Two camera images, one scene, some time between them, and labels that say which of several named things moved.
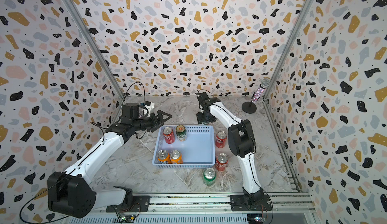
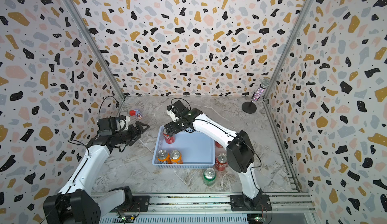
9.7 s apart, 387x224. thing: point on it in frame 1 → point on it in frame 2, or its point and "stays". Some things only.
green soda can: x=209 y=176 stays
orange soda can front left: x=163 y=156 stays
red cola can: x=169 y=134 stays
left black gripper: x=156 y=123 → x=134 y=134
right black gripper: x=199 y=120 → x=173 y=129
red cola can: x=221 y=161 stays
